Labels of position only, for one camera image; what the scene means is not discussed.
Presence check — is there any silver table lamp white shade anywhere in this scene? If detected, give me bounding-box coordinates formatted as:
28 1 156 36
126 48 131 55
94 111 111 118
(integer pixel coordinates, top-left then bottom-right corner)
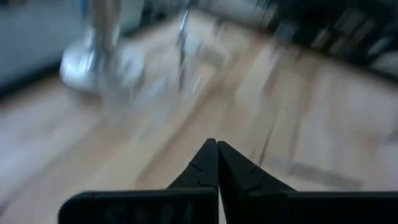
58 0 147 94

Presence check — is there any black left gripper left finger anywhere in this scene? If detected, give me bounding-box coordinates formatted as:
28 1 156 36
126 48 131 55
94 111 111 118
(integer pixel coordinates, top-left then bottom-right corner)
58 138 220 224

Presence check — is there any slim black makeup brush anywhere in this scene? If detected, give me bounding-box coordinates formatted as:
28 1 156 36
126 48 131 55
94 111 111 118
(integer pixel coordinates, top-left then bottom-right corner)
175 6 191 93

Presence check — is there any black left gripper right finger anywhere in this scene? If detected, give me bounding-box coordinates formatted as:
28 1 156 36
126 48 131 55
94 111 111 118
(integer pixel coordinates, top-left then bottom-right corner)
217 141 398 224

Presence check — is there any clear acrylic organizer box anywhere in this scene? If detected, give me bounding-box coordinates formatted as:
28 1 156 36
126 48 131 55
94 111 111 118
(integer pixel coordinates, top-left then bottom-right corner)
99 30 231 131

